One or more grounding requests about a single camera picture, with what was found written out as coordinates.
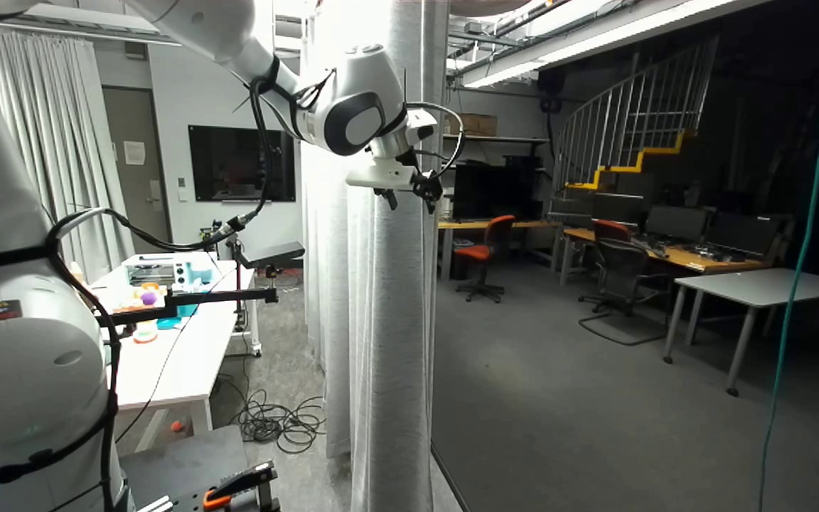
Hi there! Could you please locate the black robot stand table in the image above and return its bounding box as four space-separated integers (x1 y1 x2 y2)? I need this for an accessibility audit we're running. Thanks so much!
120 425 281 512

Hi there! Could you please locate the black computer monitor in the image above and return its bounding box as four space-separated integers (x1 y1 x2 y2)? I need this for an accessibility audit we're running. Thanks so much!
709 208 792 262
643 203 711 246

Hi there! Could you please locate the orange handled black clamp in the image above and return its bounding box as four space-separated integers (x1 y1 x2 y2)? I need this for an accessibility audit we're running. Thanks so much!
197 461 281 512

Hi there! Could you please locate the white pleated window curtain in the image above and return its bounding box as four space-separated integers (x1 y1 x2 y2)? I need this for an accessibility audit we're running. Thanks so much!
0 27 137 283

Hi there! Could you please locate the red office chair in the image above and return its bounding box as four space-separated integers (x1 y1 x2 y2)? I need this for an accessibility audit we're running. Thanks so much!
453 215 518 308

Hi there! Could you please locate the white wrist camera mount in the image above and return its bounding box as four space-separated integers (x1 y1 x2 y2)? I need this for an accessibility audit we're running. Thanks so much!
345 155 433 210

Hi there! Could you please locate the teal cloth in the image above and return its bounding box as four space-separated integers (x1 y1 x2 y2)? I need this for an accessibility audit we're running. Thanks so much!
153 301 197 333

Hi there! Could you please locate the teal white tray box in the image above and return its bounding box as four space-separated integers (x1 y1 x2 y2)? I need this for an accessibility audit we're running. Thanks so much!
123 254 219 294

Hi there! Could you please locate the white table with grey legs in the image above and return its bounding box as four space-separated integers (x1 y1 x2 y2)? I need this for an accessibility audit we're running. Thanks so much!
660 266 819 400

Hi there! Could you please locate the large black screen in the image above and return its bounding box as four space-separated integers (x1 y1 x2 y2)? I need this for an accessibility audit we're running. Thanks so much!
453 158 538 226

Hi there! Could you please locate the staircase with yellow stringer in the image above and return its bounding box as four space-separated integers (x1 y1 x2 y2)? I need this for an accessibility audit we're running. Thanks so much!
549 34 723 222

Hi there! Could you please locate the cardboard box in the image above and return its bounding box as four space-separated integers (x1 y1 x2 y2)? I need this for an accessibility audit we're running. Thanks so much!
464 112 504 139

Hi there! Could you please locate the white work table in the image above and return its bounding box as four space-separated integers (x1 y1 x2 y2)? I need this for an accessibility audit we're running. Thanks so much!
84 252 266 461

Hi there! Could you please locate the wall-mounted black monitor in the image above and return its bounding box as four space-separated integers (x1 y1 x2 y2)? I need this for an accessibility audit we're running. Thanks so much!
188 124 298 206

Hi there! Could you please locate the black camera stand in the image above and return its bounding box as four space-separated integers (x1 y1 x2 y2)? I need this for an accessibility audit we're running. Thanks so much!
198 219 254 336

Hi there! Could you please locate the ceiling light strip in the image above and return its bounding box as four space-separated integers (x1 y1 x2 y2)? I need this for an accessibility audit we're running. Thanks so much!
444 0 744 95

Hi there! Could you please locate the green hanging cable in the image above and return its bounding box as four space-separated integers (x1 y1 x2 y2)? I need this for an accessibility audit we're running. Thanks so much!
753 0 819 512

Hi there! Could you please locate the small wooden desk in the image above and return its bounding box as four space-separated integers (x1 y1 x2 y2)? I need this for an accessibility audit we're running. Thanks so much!
436 217 552 284

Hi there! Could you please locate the grey door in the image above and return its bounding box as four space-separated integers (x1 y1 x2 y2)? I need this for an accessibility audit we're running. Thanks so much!
100 87 175 257

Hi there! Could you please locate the black floor cable bundle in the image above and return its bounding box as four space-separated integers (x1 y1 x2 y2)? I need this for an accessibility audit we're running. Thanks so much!
236 391 332 459

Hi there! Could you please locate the black clamp bar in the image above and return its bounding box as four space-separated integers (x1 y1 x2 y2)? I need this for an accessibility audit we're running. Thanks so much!
106 284 281 341

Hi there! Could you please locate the grey white fabric curtain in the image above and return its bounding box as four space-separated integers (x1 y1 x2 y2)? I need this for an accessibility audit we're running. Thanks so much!
298 0 453 512

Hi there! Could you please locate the black office chair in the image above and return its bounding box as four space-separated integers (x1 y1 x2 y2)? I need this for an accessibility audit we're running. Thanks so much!
576 217 670 351

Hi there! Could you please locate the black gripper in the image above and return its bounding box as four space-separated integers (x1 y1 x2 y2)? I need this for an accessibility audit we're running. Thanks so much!
409 168 445 206

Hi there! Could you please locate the long wooden desk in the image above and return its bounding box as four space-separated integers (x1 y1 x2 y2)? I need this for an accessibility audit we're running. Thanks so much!
558 226 773 287

